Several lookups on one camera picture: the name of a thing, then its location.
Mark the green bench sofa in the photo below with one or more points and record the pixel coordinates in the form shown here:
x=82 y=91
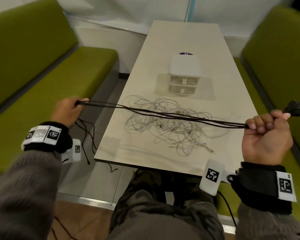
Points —
x=277 y=59
x=52 y=72

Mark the round purple sticker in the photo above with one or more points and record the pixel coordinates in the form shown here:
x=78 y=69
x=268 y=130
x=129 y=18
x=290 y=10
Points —
x=186 y=53

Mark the beige table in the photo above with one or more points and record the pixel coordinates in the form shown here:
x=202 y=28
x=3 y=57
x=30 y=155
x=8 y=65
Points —
x=185 y=37

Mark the black right marker wristband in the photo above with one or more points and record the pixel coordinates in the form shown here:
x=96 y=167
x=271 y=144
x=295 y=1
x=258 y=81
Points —
x=255 y=187

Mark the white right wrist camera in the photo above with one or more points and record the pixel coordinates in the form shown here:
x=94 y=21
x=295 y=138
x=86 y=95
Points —
x=207 y=187

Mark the person's camouflage trousers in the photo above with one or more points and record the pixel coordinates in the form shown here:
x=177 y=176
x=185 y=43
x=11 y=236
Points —
x=165 y=217

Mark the black left marker wristband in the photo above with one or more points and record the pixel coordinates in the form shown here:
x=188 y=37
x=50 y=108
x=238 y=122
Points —
x=62 y=144

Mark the person's left forearm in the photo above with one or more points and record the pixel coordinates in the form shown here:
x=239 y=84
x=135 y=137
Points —
x=22 y=197

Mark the white drawer box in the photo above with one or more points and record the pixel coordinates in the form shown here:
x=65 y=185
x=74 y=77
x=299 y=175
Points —
x=185 y=64

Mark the black marker wristband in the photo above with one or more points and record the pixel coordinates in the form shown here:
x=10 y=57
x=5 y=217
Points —
x=255 y=187
x=62 y=144

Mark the light blue vertical strip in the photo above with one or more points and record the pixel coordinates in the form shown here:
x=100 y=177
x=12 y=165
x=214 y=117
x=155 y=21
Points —
x=191 y=8

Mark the person's left hand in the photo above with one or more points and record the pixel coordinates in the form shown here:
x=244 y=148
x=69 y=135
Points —
x=67 y=112

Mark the person's right hand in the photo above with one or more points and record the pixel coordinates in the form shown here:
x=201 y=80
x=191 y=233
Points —
x=267 y=142

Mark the person's right forearm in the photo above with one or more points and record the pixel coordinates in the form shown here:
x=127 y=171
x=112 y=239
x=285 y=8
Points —
x=265 y=227

